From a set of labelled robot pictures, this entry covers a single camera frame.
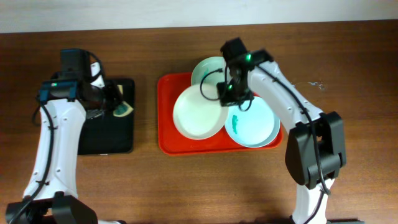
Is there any green stained sponge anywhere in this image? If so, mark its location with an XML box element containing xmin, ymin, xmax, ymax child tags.
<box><xmin>113</xmin><ymin>101</ymin><xmax>134</xmax><ymax>118</ymax></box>

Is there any red plastic tray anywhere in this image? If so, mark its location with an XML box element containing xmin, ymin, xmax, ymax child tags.
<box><xmin>157</xmin><ymin>73</ymin><xmax>284</xmax><ymax>156</ymax></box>

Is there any light blue plate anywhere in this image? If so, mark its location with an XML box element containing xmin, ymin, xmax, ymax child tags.
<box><xmin>224</xmin><ymin>96</ymin><xmax>280</xmax><ymax>148</ymax></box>

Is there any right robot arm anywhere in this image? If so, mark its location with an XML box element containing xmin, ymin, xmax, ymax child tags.
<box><xmin>221</xmin><ymin>49</ymin><xmax>346</xmax><ymax>223</ymax></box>

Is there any black rectangular tray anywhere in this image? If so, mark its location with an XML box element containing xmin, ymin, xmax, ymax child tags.
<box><xmin>78</xmin><ymin>78</ymin><xmax>136</xmax><ymax>155</ymax></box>

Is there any mint green plate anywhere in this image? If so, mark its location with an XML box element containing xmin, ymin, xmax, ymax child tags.
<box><xmin>191</xmin><ymin>57</ymin><xmax>226</xmax><ymax>86</ymax></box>

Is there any white plate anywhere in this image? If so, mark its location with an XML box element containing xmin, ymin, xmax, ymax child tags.
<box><xmin>172</xmin><ymin>84</ymin><xmax>228</xmax><ymax>140</ymax></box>

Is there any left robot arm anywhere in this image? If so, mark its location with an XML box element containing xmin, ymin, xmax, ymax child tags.
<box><xmin>6</xmin><ymin>74</ymin><xmax>123</xmax><ymax>223</ymax></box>

